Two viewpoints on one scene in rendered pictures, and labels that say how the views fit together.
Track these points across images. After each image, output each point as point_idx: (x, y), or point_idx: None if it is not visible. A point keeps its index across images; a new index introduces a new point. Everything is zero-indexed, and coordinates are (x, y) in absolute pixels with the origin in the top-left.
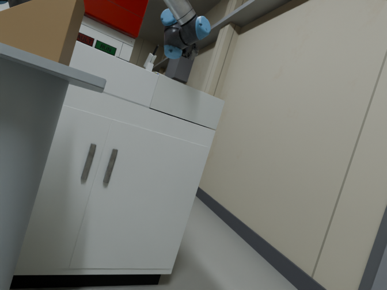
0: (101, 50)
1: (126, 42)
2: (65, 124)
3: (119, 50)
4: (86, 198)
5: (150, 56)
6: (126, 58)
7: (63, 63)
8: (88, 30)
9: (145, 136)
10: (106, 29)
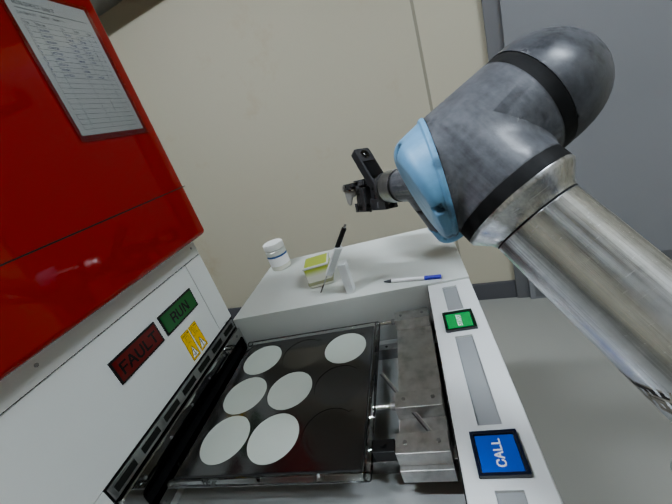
0: (179, 324)
1: (188, 258)
2: None
3: (194, 286)
4: None
5: (336, 254)
6: (210, 284)
7: None
8: (129, 322)
9: None
10: (147, 277)
